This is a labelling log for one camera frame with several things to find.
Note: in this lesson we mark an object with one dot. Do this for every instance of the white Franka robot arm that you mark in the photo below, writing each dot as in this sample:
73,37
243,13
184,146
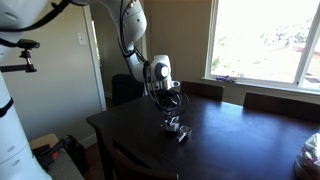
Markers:
133,20

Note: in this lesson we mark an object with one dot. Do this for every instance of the white door frame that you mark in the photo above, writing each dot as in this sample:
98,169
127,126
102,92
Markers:
96,73

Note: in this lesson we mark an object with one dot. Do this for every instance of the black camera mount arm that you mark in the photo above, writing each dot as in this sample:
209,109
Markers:
26,65

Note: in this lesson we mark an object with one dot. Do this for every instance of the black external camera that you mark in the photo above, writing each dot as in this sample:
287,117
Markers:
30,43

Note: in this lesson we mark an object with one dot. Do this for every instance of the grey perforated platform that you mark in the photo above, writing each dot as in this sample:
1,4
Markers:
63,168

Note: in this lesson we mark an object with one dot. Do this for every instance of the dark wooden chair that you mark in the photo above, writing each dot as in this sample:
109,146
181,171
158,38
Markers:
203,90
133,168
283,106

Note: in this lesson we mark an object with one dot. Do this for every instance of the white framed window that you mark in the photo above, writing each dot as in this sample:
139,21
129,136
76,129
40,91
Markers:
266,43

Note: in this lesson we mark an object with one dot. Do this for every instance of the clear plastic food bag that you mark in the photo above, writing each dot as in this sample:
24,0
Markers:
310,156

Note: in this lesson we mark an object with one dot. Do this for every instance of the purple object on sill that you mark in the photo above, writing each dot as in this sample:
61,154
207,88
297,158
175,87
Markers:
226,79

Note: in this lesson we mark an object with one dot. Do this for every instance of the black tool with red button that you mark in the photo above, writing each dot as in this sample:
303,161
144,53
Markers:
71,150

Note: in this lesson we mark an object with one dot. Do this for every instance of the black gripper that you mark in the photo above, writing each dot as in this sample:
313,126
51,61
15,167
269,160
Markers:
166,101

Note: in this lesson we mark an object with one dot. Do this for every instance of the white light switch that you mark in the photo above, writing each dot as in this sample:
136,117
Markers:
81,39

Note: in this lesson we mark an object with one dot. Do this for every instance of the cream coloured box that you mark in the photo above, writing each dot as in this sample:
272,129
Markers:
41,140

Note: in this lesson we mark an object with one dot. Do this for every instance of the black office chair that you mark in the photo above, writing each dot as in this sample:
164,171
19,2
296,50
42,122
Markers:
125,91

